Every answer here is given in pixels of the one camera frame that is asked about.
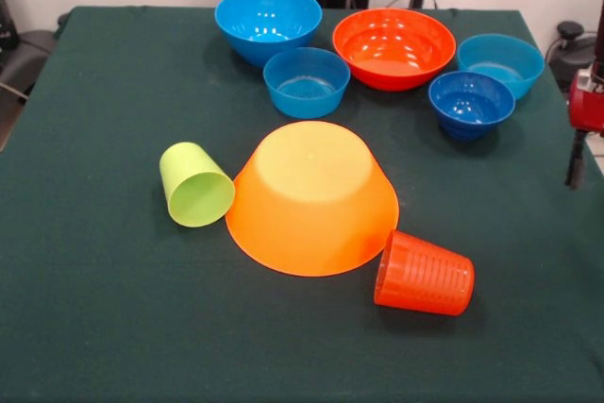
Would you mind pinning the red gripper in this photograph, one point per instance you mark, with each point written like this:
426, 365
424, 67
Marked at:
587, 110

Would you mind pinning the red-orange cup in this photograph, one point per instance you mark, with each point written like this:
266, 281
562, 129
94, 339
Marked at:
424, 275

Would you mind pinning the shallow red-orange bowl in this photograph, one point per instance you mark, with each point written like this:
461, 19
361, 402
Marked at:
391, 49

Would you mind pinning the large light orange bowl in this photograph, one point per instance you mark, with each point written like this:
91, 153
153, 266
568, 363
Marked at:
311, 214

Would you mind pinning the small light blue bowl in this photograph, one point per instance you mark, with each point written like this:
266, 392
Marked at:
307, 87
514, 63

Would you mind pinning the small dark blue bowl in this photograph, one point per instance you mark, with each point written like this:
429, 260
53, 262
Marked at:
472, 105

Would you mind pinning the medium blue bowl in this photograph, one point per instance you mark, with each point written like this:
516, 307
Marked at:
269, 21

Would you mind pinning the light green cup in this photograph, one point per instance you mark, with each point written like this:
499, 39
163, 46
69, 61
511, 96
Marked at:
189, 172

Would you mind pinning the dark green tablecloth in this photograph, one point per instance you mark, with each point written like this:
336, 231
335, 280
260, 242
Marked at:
94, 280

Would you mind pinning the dark grey chair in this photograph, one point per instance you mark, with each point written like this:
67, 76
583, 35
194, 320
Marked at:
28, 58

